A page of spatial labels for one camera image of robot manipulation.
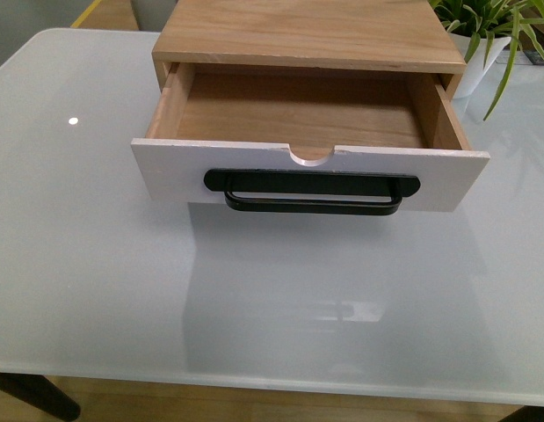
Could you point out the white front top drawer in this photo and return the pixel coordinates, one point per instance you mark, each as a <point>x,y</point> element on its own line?
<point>213,116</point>

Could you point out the wooden drawer cabinet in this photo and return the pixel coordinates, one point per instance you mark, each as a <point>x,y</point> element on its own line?
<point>358,35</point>

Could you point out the white plant pot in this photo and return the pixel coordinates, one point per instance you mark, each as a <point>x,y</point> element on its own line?
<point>479,64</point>

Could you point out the green potted plant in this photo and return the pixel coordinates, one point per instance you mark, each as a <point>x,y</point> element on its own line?
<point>484,23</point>

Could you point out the dark table leg left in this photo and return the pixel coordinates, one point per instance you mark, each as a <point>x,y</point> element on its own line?
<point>40,393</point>

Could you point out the dark table leg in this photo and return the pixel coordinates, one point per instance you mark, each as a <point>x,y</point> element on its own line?
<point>526,414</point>
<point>40,393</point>

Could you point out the dark table leg right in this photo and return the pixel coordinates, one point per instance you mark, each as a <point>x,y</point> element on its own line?
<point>526,414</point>

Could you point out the black metal drawer handle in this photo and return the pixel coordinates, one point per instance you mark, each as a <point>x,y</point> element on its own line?
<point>311,192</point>

